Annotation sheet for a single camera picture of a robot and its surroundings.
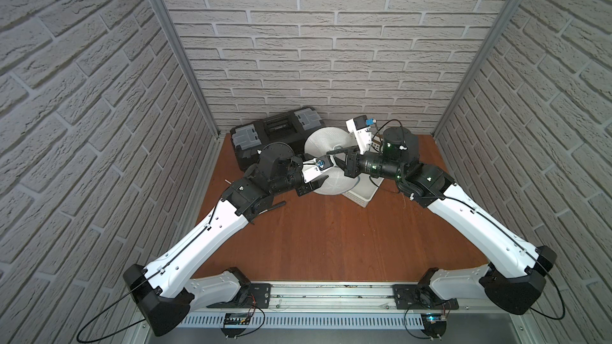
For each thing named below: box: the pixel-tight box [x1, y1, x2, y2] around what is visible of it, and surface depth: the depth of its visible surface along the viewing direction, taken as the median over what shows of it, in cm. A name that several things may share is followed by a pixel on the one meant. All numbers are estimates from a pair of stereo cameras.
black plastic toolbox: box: [229, 106, 326, 172], surface depth 100 cm
